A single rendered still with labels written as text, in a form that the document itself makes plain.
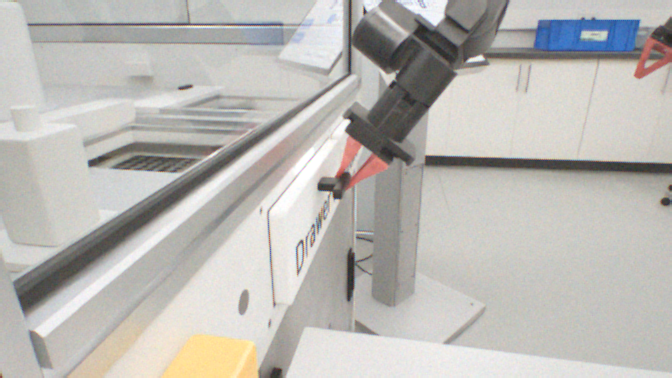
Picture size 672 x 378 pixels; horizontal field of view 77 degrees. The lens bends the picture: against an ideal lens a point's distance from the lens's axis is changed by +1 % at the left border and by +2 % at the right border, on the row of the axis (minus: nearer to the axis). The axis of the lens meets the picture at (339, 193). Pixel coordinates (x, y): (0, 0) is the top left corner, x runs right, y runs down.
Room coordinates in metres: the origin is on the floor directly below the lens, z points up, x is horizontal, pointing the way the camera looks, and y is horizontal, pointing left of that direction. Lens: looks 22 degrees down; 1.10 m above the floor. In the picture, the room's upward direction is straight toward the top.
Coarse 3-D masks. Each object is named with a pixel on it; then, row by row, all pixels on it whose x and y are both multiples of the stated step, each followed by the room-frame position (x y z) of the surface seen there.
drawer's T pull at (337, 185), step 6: (342, 174) 0.52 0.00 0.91; (348, 174) 0.52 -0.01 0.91; (324, 180) 0.50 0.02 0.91; (330, 180) 0.50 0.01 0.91; (336, 180) 0.50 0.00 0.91; (342, 180) 0.50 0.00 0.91; (348, 180) 0.51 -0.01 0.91; (318, 186) 0.49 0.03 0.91; (324, 186) 0.49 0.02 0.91; (330, 186) 0.49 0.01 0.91; (336, 186) 0.48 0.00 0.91; (342, 186) 0.48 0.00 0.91; (336, 192) 0.47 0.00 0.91; (342, 192) 0.47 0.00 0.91; (336, 198) 0.47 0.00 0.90
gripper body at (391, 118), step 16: (384, 96) 0.51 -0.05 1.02; (400, 96) 0.50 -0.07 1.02; (352, 112) 0.50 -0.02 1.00; (368, 112) 0.52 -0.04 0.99; (384, 112) 0.50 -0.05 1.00; (400, 112) 0.49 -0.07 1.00; (416, 112) 0.49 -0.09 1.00; (368, 128) 0.49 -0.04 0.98; (384, 128) 0.50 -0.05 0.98; (400, 128) 0.50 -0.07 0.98; (400, 144) 0.50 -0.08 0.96
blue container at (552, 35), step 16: (544, 32) 3.70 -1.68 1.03; (560, 32) 3.33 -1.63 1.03; (576, 32) 3.31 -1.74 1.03; (592, 32) 3.30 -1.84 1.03; (608, 32) 3.28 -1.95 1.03; (624, 32) 3.27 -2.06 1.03; (544, 48) 3.43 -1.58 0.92; (560, 48) 3.33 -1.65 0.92; (576, 48) 3.31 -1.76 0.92; (592, 48) 3.30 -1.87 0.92; (608, 48) 3.28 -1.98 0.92; (624, 48) 3.27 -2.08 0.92
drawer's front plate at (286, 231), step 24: (336, 144) 0.63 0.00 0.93; (312, 168) 0.50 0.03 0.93; (336, 168) 0.63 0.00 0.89; (288, 192) 0.42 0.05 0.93; (312, 192) 0.47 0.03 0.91; (288, 216) 0.37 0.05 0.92; (312, 216) 0.47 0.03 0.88; (288, 240) 0.37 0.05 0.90; (312, 240) 0.46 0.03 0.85; (288, 264) 0.37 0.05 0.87; (288, 288) 0.36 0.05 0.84
